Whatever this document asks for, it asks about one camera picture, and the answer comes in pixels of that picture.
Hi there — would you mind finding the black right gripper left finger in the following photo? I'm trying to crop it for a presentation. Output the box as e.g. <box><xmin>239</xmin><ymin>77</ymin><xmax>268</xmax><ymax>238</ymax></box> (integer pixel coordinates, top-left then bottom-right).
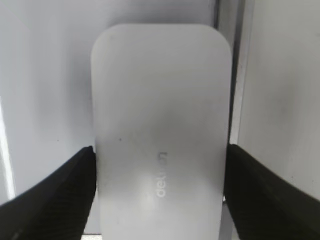
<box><xmin>0</xmin><ymin>146</ymin><xmax>97</xmax><ymax>240</ymax></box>

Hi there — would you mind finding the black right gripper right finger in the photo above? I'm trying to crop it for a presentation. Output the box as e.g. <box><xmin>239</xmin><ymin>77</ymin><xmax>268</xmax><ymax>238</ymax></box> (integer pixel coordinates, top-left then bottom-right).
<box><xmin>224</xmin><ymin>144</ymin><xmax>320</xmax><ymax>240</ymax></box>

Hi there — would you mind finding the white rectangular board eraser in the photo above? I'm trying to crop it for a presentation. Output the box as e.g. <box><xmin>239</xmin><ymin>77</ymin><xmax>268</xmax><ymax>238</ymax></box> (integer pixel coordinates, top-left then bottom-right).
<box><xmin>90</xmin><ymin>23</ymin><xmax>232</xmax><ymax>240</ymax></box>

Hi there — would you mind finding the white aluminium-framed whiteboard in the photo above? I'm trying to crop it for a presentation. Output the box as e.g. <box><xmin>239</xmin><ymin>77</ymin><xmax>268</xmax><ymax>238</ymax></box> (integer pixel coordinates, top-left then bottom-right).
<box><xmin>0</xmin><ymin>0</ymin><xmax>320</xmax><ymax>240</ymax></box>

